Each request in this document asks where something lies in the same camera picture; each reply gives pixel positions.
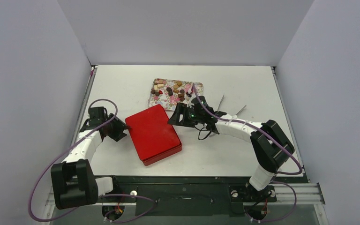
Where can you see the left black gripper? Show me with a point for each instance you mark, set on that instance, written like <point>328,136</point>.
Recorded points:
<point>120,127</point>

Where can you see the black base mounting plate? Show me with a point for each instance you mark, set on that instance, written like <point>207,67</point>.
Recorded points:
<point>188,196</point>

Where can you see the metal tweezers on table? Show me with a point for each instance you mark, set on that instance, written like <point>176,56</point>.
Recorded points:
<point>219,106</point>

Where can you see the red chocolate box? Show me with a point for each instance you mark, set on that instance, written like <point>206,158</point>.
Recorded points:
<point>162,155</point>

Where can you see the floral serving tray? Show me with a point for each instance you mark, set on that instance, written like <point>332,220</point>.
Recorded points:
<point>168,94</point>

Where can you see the red box lid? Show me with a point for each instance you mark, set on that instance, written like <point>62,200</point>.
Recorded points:
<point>150,132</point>

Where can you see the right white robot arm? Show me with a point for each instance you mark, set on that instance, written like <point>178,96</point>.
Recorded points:
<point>271,146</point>

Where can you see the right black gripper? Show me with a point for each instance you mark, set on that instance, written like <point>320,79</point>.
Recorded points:
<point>180,114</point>

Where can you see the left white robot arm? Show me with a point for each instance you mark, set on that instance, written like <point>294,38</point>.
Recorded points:
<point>73,181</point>

